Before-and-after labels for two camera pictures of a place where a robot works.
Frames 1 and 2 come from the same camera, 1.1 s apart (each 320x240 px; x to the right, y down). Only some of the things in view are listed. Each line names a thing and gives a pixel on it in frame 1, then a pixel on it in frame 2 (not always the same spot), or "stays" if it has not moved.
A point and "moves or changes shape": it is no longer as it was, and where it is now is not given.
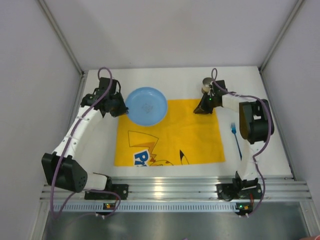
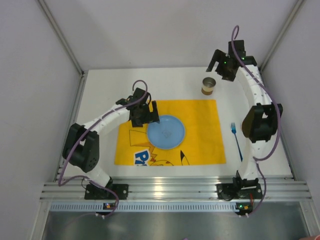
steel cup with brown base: (205, 84) stays
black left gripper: (117, 106) -> (145, 116)
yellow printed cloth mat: (183, 137) stays
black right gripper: (206, 105) -> (219, 63)
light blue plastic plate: (147, 106) moves or changes shape
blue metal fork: (233, 130) stays
